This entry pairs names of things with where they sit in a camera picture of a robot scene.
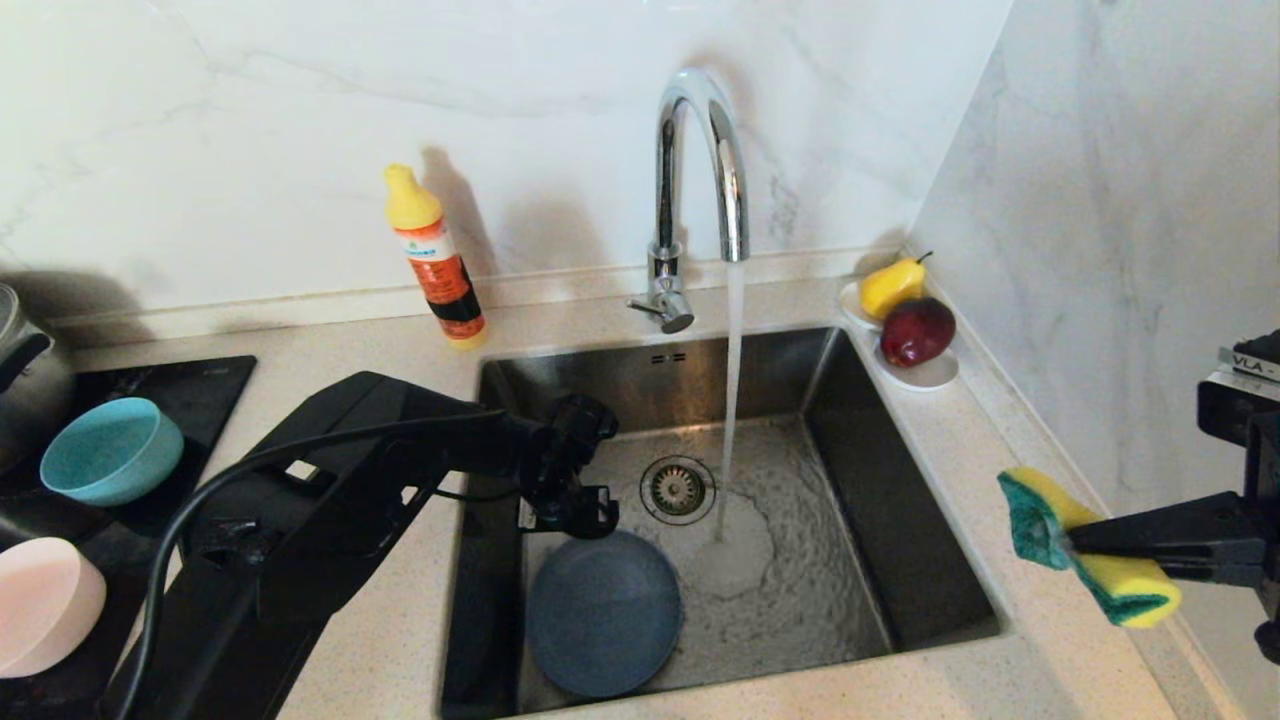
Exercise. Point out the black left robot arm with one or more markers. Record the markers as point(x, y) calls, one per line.
point(330, 480)

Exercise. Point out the blue round plate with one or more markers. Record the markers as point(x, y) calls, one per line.
point(600, 620)

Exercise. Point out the chrome faucet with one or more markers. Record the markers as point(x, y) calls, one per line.
point(665, 180)

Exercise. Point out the black induction cooktop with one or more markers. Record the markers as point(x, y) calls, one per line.
point(200, 400)

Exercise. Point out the orange dish soap bottle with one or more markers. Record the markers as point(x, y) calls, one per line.
point(435, 260)

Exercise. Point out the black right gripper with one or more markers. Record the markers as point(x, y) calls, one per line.
point(1266, 500)

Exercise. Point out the running water stream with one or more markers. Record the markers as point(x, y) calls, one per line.
point(733, 350)

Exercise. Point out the white fruit dish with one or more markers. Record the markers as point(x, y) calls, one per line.
point(925, 376)

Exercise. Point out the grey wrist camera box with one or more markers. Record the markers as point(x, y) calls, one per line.
point(1240, 400)

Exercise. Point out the yellow green sponge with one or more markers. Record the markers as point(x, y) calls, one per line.
point(1130, 590)

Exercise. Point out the stainless steel sink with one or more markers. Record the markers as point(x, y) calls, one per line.
point(800, 600)

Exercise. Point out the steel cooking pot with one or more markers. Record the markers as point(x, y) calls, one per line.
point(35, 390)

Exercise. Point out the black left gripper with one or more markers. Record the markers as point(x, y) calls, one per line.
point(570, 450)

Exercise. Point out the red apple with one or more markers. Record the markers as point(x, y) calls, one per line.
point(915, 332)

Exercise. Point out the yellow pear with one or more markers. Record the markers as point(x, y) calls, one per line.
point(890, 288)

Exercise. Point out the metal sink drain strainer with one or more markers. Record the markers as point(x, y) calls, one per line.
point(677, 490)

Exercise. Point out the teal bowl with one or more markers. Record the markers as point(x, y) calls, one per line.
point(110, 450)

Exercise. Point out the pink bowl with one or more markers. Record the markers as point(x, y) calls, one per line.
point(45, 605)

